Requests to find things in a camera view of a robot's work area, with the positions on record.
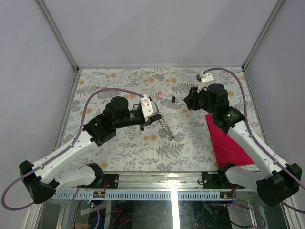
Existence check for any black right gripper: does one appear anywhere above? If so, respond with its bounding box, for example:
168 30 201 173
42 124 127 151
183 84 216 115

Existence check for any large silver keyring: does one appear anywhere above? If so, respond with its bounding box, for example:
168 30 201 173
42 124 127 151
158 118 175 141

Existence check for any black car key fob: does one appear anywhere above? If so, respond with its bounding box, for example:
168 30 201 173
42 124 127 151
171 96 176 104

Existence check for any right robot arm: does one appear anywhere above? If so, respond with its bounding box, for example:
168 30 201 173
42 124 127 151
184 83 302 207

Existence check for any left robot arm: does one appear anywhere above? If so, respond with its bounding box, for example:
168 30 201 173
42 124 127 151
19 96 162 204

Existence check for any floral table mat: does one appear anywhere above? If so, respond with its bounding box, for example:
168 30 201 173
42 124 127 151
62 67 275 172

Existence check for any red cloth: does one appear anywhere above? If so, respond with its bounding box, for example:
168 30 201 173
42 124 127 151
205 114 254 168

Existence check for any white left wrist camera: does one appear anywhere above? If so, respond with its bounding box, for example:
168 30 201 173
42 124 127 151
140 95 159 118

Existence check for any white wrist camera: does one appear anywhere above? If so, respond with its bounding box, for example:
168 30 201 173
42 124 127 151
140 95 159 118
196 72 214 93

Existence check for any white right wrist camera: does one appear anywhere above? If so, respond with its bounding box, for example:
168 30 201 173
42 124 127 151
196 72 214 93

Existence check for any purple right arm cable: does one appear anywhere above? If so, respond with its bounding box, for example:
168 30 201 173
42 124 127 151
202 67 305 213

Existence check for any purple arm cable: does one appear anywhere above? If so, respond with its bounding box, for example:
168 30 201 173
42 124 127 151
202 67 305 213
1 88 146 211

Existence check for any aluminium mounting rail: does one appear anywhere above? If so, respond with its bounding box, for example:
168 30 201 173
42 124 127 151
57 170 293 191

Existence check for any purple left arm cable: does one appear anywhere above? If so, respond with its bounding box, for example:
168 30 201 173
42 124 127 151
1 88 146 211

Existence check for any grey slotted cable duct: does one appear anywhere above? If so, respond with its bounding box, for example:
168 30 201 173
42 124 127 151
71 192 221 201

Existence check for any right aluminium frame post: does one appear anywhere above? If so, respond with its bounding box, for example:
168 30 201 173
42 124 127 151
242 0 286 70

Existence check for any aluminium frame post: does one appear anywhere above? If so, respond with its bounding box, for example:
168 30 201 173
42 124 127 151
242 0 286 70
35 0 79 72

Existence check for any left aluminium frame post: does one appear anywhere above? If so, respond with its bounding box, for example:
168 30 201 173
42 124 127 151
35 0 79 72

